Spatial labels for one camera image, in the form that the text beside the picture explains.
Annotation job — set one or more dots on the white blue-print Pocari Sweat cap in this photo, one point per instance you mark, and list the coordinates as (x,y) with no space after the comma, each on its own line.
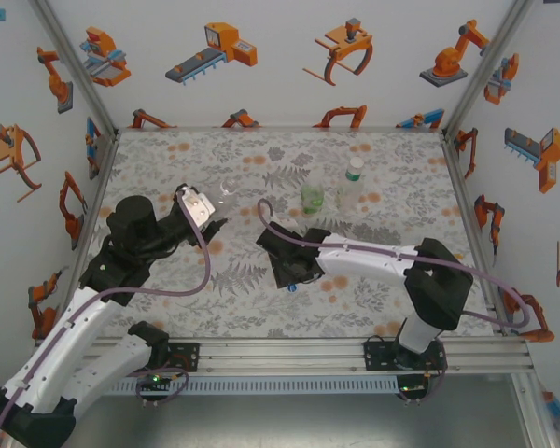
(293,290)

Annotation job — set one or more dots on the clear unlabelled ribbed bottle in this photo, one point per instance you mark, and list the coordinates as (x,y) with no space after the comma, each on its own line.
(226,198)

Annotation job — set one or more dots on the small clear light-green label bottle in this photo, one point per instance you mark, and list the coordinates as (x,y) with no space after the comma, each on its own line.
(312,200)

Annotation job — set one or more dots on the clear bottle with dark-green label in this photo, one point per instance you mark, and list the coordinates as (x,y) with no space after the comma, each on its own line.
(350,196)

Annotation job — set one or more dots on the plain white bottle cap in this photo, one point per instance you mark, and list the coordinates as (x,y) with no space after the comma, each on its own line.
(356,163)

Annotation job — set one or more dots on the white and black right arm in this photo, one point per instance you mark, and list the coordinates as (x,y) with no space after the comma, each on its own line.
(368,259)

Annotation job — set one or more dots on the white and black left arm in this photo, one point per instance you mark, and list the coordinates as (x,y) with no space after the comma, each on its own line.
(65,336)

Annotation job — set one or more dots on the floral patterned table cover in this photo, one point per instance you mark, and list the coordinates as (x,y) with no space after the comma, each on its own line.
(214,163)

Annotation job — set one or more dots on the small circuit board green LED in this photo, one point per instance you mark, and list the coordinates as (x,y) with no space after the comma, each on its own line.
(156,379)
(413,388)

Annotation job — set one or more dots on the aluminium side frame rail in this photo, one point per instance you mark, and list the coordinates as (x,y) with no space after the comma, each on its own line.
(470,233)
(89,219)

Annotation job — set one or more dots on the long aluminium frame rail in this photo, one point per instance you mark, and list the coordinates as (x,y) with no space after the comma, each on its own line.
(280,354)

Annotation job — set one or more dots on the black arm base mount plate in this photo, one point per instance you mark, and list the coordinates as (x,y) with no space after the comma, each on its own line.
(378,355)
(186,357)

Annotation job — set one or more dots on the thin aluminium frame rail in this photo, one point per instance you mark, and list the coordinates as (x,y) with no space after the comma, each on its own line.
(280,128)

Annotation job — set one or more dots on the slanted aluminium frame post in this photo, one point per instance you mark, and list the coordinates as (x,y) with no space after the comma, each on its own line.
(490,65)
(74,65)

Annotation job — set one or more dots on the aluminium frame leg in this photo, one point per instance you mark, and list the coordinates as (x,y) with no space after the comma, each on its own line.
(536,410)

